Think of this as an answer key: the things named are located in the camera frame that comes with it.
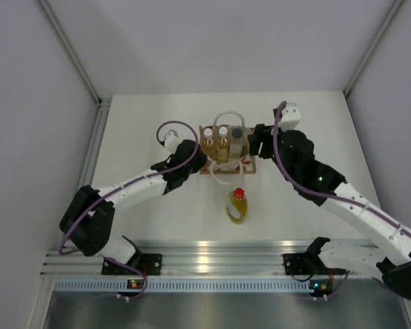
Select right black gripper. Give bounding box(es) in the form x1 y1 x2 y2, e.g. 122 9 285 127
247 123 294 182

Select grey-capped clear bottle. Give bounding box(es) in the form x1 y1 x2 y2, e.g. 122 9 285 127
229 127 243 159

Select burlap watermelon print canvas bag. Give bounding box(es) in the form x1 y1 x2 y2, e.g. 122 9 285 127
199 111 256 185

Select red-capped yellow bottle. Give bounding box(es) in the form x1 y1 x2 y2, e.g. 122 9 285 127
226 188 248 224

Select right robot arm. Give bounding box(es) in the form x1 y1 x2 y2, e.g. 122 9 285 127
248 124 411 300

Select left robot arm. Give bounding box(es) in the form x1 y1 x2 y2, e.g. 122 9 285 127
59 139 208 274

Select left white-capped yellow bottle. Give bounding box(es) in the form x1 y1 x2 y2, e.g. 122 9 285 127
201 127 216 159

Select white-capped yellow bottle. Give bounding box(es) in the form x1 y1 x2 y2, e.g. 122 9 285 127
215 126 229 164
201 127 216 159

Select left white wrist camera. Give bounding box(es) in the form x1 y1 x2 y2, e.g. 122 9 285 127
160 130 182 154

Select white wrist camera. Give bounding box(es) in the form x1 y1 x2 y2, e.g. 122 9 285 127
273 101 301 132
160 130 182 154

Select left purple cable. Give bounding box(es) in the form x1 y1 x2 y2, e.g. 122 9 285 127
58 120 199 256

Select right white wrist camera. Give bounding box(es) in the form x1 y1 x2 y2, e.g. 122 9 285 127
273 101 301 132

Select left aluminium frame post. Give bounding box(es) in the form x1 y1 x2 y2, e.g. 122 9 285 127
34 0 103 107

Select aluminium frame post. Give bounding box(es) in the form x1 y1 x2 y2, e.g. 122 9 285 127
342 0 407 99
34 0 103 107

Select aluminium mounting rail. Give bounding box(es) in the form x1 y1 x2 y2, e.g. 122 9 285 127
40 239 312 278

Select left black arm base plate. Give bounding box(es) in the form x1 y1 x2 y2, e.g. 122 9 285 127
101 254 163 276

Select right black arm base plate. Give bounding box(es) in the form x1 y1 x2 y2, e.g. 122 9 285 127
282 253 316 278

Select white slotted cable duct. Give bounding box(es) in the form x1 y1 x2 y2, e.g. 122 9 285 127
53 278 336 293

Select right aluminium frame post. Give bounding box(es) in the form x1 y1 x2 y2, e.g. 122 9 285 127
342 0 407 99

